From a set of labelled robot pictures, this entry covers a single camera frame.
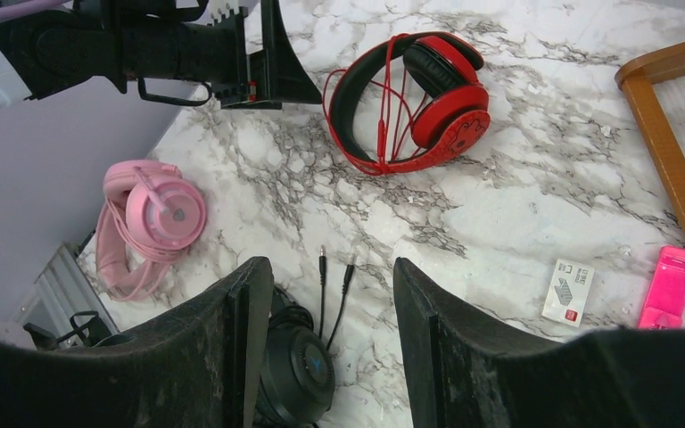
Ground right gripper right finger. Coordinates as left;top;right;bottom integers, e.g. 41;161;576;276
393;258;685;427

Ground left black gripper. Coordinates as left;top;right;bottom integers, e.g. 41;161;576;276
183;0;321;110

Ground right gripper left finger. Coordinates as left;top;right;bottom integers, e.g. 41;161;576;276
0;257;274;427

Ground black blue headphones with cable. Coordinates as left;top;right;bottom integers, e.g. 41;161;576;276
252;248;356;427

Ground red black headphones with cable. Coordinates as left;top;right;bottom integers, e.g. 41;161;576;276
322;31;491;176

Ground pink headphones with cable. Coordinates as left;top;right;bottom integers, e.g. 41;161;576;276
95;160;207;301

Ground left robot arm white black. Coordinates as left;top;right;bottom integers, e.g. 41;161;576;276
0;0;321;110

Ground small white card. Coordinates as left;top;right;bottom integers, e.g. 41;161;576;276
541;259;595;327

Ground pink highlighter marker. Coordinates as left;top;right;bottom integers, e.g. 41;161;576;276
637;245;685;329

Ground orange wooden rack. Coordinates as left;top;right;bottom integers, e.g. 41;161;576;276
615;42;685;234

